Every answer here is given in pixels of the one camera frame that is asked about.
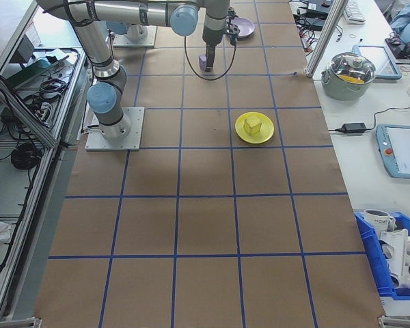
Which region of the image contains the aluminium profile post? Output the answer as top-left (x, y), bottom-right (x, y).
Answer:
top-left (305, 0), bottom-right (346, 79)

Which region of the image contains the green board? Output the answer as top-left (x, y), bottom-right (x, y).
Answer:
top-left (7, 57), bottom-right (57, 90)

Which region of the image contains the blue plastic bin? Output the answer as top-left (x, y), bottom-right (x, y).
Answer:
top-left (354, 210), bottom-right (410, 301)

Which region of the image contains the white pipe fitting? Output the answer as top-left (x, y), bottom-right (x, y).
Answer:
top-left (378, 228), bottom-right (410, 291)

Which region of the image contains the grey pot with lid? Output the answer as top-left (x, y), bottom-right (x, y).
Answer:
top-left (320, 51), bottom-right (377, 101)

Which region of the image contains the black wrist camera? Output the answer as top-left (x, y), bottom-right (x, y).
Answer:
top-left (224, 13), bottom-right (241, 46)

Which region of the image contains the black adapter cable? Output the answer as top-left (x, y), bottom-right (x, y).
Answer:
top-left (328, 107), bottom-right (410, 133)

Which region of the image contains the grey box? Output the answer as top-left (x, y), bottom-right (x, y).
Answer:
top-left (15, 25), bottom-right (44, 62)

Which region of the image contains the yellow plate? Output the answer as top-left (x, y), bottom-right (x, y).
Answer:
top-left (234, 111), bottom-right (275, 147)

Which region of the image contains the grey-blue teach pendant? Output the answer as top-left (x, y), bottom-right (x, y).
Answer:
top-left (375, 124), bottom-right (410, 180)
top-left (353, 43), bottom-right (402, 81)

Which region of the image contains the black power brick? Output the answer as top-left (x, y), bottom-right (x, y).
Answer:
top-left (299, 15), bottom-right (325, 32)

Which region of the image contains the white keyboard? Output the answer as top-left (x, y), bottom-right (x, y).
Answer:
top-left (344, 0), bottom-right (367, 25)

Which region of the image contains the white mug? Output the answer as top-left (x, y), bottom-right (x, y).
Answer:
top-left (363, 208), bottom-right (396, 234)

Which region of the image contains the black power adapter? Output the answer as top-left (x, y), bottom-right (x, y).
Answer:
top-left (341, 122), bottom-right (368, 135)

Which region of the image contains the purple plate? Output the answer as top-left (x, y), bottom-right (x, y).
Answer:
top-left (229, 16), bottom-right (256, 39)

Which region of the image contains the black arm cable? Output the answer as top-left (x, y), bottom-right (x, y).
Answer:
top-left (183, 32), bottom-right (238, 81)

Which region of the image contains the black flat device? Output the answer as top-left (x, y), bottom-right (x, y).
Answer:
top-left (305, 0), bottom-right (330, 16)

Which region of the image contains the yellow foam block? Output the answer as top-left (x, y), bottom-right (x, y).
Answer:
top-left (243, 115), bottom-right (263, 135)

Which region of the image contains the black coiled cable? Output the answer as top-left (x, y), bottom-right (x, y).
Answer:
top-left (10, 141), bottom-right (44, 171)

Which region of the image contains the white paper sheet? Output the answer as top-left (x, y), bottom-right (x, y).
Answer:
top-left (32, 47), bottom-right (72, 65)

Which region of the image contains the white square base plate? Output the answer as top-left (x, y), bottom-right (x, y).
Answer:
top-left (85, 106), bottom-right (146, 152)
top-left (112, 26), bottom-right (157, 48)

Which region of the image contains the small black device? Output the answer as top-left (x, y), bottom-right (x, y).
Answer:
top-left (385, 36), bottom-right (410, 61)

